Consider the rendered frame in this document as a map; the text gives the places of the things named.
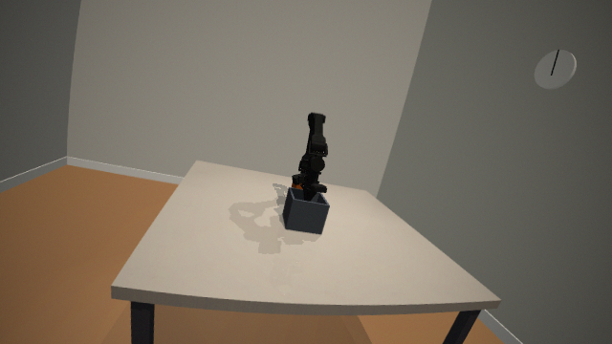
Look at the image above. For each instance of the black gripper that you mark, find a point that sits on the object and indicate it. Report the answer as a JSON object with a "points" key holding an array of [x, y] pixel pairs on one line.
{"points": [[311, 189]]}

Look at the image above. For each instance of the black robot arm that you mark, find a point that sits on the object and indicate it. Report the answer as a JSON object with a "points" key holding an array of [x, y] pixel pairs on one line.
{"points": [[314, 151]]}

